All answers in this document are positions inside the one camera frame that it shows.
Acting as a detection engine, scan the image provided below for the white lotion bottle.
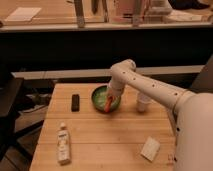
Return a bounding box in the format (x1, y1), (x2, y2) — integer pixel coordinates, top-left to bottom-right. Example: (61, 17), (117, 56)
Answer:
(58, 123), (71, 165)

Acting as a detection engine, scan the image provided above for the black rectangular remote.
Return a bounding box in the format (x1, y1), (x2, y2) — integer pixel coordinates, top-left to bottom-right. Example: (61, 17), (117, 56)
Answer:
(71, 94), (80, 112)

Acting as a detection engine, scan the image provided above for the white paper sheet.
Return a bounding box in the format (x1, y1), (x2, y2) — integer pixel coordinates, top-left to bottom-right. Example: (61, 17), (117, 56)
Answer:
(5, 7), (41, 22)

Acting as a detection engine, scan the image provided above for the black chair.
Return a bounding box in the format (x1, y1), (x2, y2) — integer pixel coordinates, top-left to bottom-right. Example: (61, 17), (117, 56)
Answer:
(0, 73), (44, 161)

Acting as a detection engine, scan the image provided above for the white folded napkin packet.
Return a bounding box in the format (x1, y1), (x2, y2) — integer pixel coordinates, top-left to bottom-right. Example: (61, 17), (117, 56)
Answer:
(140, 137), (160, 162)

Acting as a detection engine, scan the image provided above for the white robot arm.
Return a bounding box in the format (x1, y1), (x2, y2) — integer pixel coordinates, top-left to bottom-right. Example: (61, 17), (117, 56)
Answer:
(108, 59), (213, 171)

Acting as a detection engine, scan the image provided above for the white paper cup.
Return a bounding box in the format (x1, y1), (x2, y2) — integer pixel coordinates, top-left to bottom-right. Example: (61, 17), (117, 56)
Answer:
(137, 92), (151, 112)

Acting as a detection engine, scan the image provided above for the green ceramic bowl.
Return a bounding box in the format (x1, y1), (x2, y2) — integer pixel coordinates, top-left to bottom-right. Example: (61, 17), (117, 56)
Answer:
(91, 85), (121, 113)

